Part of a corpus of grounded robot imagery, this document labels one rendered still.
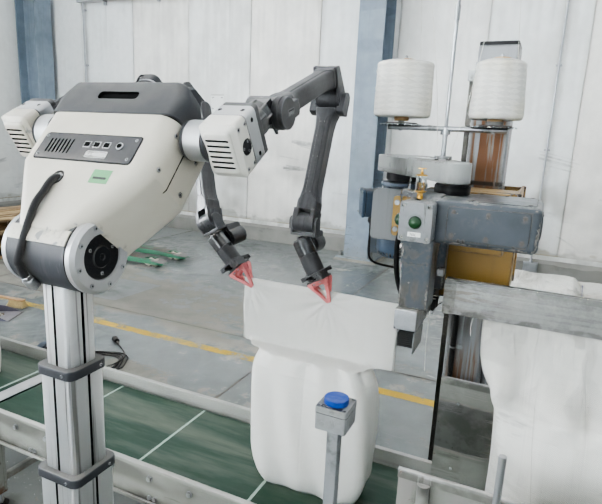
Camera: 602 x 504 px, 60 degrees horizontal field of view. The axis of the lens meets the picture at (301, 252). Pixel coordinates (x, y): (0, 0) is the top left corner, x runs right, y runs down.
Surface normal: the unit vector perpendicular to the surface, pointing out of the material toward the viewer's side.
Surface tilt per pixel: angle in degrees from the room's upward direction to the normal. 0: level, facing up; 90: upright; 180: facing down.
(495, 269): 90
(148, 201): 115
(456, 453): 90
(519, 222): 90
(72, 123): 50
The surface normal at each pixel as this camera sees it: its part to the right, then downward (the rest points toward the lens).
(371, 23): -0.42, 0.18
